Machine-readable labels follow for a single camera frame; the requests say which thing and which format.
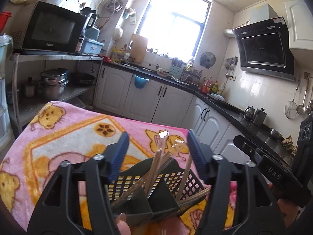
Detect chopstick pair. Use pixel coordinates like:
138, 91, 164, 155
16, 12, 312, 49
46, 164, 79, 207
144, 130, 169, 198
174, 151, 194, 201

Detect dark green utensil basket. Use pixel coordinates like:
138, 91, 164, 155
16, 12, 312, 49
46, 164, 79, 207
108, 158, 205, 225

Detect white lower kitchen cabinets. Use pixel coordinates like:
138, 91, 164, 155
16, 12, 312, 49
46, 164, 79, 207
95, 65, 249, 164

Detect right hand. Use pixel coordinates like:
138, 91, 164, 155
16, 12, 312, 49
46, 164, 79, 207
268, 183, 300, 228

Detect left hand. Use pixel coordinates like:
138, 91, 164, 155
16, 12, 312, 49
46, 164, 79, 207
116, 213, 131, 235

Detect chopstick in basket left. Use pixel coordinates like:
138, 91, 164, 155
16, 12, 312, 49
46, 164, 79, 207
178, 187, 211, 206

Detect hanging strainer ladle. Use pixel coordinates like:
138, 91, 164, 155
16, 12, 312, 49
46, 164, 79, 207
284, 76, 301, 119

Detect black kettle on counter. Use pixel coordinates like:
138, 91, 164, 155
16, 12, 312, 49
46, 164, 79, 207
253, 108, 267, 127

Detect plastic drawer cabinet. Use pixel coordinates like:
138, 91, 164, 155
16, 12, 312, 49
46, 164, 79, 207
1, 34, 14, 153

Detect steel teapot on counter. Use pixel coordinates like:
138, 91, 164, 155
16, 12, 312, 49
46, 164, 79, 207
244, 106, 255, 121

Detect wrapped chopsticks in basket right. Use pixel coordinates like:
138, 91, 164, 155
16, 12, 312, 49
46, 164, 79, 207
112, 139, 184, 207

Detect pink cartoon bear blanket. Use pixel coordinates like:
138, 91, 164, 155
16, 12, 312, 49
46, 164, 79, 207
0, 100, 239, 235

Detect sauce bottles on counter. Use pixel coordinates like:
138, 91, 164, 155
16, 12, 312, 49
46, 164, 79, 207
200, 77, 226, 94

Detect stacked steel pots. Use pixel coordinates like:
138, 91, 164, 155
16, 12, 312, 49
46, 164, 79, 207
40, 68, 68, 101

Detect metal shelf rack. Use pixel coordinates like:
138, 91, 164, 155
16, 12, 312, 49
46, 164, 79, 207
9, 53, 102, 136

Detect black wok on shelf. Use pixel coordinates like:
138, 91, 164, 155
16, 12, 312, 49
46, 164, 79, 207
70, 72, 95, 87

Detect black range hood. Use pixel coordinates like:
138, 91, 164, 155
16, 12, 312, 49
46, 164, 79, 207
233, 17, 296, 82

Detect blue plastic hanging bin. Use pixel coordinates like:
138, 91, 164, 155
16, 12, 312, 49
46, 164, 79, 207
134, 74, 150, 89

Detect knife block holder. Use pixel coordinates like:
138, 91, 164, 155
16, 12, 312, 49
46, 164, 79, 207
169, 57, 186, 79

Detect light blue storage box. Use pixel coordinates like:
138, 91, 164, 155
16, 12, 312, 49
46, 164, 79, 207
81, 38, 104, 56

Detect wooden cutting board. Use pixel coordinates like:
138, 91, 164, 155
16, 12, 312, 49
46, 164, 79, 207
130, 34, 148, 64

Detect black microwave oven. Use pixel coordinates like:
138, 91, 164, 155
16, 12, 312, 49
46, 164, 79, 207
9, 1, 86, 54

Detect black blender jug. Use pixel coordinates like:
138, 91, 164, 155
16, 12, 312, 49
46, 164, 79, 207
77, 7, 97, 53

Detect red plastic basin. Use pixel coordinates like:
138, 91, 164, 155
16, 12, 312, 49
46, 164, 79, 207
0, 11, 12, 32

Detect small wall fan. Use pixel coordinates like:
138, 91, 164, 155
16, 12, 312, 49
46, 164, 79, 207
200, 52, 216, 69

